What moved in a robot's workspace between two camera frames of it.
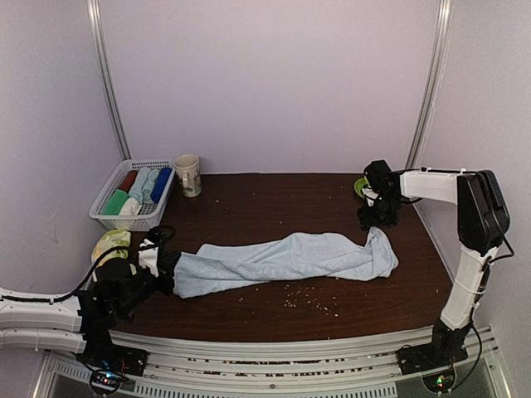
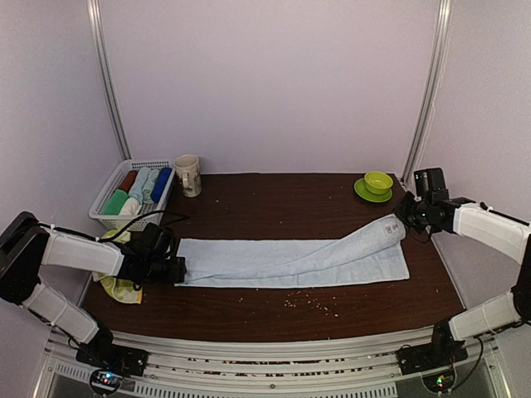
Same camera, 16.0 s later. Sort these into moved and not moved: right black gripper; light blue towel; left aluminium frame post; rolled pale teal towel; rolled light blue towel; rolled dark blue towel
Moved: light blue towel; right black gripper
Not moved: rolled dark blue towel; left aluminium frame post; rolled pale teal towel; rolled light blue towel
